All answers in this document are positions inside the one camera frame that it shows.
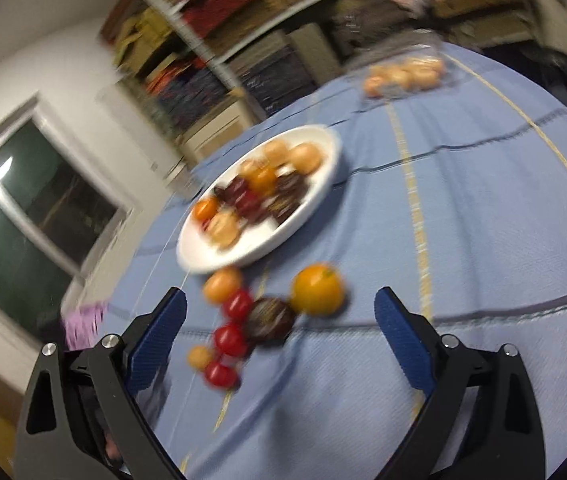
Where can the spotted yellow passion fruit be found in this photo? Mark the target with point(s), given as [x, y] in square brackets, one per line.
[276, 152]

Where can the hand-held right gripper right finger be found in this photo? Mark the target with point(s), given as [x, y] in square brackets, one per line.
[404, 342]

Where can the metal storage shelf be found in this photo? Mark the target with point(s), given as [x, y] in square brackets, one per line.
[273, 25]

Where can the stack of dark flat boxes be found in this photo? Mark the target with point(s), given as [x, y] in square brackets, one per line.
[273, 80]

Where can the small yellow fruit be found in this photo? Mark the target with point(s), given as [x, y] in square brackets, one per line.
[200, 357]

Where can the large mandarin orange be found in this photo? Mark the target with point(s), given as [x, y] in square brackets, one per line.
[317, 290]

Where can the blue checked tablecloth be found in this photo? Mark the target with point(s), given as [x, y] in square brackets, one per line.
[488, 235]

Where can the large purple plum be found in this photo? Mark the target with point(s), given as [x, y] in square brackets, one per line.
[236, 192]

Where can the smooth yellow passion fruit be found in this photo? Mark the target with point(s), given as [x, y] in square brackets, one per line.
[307, 158]

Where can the clear plastic fruit box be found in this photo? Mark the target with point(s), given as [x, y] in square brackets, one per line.
[404, 77]

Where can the white oval plate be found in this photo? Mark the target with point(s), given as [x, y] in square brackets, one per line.
[198, 255]

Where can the purple patterned cloth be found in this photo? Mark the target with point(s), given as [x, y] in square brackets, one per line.
[83, 322]

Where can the small orange tomato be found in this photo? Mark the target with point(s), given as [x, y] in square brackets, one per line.
[207, 209]

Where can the pale yellow passion fruit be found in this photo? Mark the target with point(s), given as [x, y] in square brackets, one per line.
[249, 166]

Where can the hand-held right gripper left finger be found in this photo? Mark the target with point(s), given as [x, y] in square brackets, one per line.
[159, 342]

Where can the orange-yellow passion fruit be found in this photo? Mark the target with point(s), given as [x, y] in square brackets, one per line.
[222, 285]

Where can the stack of red patterned boxes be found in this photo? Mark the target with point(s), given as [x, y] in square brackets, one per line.
[203, 15]

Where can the dark wrinkled passion fruit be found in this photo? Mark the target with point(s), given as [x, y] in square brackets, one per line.
[268, 321]
[283, 208]
[293, 185]

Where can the dark window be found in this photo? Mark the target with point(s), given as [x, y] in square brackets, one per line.
[28, 220]

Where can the red cherry tomato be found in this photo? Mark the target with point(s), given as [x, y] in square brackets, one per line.
[237, 305]
[249, 206]
[230, 340]
[221, 375]

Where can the large yellow passion fruit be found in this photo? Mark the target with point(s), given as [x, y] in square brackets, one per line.
[224, 228]

